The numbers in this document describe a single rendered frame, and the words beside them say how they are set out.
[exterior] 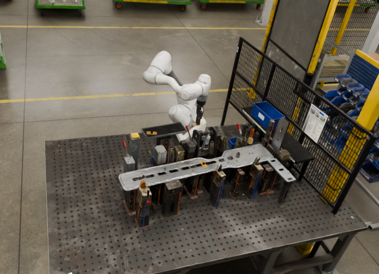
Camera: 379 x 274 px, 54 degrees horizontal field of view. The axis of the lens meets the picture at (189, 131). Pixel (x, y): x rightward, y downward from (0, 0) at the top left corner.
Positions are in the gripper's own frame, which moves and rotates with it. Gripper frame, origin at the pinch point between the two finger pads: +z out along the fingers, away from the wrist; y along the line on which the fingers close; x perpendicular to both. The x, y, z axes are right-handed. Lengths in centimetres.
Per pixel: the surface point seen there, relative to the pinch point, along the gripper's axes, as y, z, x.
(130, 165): 20, 26, -57
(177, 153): 12.2, 23.3, -17.6
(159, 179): 34, 30, -36
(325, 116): 18, -10, 106
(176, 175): 30.6, 30.4, -22.5
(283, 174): 40, 31, 69
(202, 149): -2.9, 34.0, 9.2
